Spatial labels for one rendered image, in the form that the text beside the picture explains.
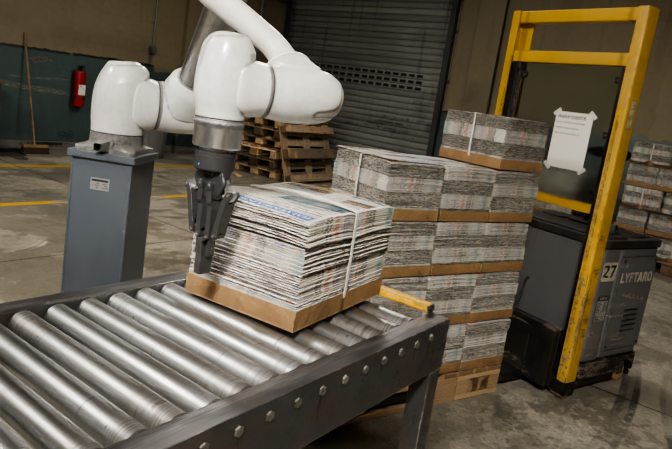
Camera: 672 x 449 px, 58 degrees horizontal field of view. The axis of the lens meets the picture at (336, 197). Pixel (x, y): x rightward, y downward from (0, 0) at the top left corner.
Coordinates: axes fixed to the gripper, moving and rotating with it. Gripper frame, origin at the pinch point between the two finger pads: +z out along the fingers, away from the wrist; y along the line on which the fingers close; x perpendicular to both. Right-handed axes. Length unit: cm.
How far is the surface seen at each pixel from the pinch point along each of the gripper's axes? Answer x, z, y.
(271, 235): -9.5, -5.0, -7.9
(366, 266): -38.3, 4.0, -12.5
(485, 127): -180, -30, 25
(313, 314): -16.9, 10.3, -15.3
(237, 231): -8.7, -3.7, 0.6
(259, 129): -552, 26, 518
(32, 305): 21.3, 13.0, 21.1
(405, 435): -45, 42, -27
